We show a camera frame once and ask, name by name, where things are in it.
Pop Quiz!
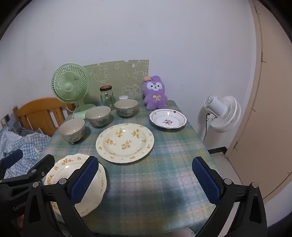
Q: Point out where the white standing fan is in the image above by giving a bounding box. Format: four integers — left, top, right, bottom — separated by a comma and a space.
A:
201, 95, 241, 140

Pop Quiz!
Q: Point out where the scalloped yellow floral plate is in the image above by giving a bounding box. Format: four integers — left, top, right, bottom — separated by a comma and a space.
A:
44, 154, 107, 217

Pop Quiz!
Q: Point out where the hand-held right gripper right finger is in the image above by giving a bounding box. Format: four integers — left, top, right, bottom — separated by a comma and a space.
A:
192, 156, 268, 237

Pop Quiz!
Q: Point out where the glass jar with red lid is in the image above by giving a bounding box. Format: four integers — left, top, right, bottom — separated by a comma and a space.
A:
100, 85, 115, 110

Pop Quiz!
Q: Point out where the purple plush bunny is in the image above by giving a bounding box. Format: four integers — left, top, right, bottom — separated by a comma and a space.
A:
143, 75, 168, 110

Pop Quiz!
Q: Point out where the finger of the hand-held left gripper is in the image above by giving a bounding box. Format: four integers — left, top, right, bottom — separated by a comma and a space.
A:
0, 149, 24, 179
0, 154, 55, 197

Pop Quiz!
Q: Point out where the green animal print mat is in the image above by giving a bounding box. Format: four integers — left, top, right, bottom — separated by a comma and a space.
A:
83, 60, 149, 107

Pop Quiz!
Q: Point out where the blue checked blanket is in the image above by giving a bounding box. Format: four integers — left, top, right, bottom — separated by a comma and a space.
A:
0, 126, 51, 180

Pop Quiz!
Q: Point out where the white red floral plate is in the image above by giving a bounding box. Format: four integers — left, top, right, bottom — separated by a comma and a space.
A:
149, 109, 187, 130

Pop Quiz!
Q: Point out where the large round yellow floral plate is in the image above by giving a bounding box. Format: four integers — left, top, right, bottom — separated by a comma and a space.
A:
95, 123, 155, 164

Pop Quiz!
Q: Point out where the black fan power cable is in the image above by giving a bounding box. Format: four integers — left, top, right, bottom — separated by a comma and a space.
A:
203, 113, 211, 140

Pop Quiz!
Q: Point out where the grey floral ceramic bowl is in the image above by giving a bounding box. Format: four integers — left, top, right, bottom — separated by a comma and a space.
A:
58, 118, 86, 145
114, 99, 139, 118
85, 106, 111, 127

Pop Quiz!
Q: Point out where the green plaid tablecloth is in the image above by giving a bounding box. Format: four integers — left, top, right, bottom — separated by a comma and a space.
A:
34, 99, 228, 237

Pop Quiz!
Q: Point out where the green desk fan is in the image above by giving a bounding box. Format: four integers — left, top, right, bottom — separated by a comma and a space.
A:
51, 64, 96, 119

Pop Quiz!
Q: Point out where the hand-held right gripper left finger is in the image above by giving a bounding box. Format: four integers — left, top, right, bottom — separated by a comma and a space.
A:
22, 156, 99, 237

